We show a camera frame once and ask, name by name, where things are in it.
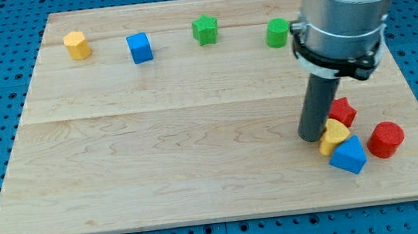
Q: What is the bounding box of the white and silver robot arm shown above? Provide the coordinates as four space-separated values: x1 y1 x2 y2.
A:
290 0 392 81

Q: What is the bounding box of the green star block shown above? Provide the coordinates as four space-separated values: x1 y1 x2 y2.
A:
191 14 218 46

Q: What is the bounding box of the red star block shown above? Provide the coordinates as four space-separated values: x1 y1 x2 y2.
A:
328 97 357 127

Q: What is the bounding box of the light wooden board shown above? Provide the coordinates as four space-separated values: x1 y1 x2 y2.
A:
0 0 418 234

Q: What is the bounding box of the blue cube block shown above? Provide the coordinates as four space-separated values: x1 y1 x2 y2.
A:
126 32 154 64

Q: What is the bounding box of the green cylinder block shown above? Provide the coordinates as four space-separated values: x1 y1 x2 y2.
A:
266 18 290 48

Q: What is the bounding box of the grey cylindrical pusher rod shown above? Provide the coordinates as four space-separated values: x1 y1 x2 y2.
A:
297 74 340 142

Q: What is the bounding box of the yellow heart block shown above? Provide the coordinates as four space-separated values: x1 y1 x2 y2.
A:
319 119 350 156

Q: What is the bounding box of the yellow hexagon block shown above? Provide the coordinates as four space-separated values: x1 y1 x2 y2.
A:
63 31 92 60

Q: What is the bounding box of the blue triangle block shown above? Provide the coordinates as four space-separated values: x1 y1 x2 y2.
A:
329 135 368 174

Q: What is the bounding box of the red cylinder block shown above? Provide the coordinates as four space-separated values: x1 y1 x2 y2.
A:
366 121 405 159

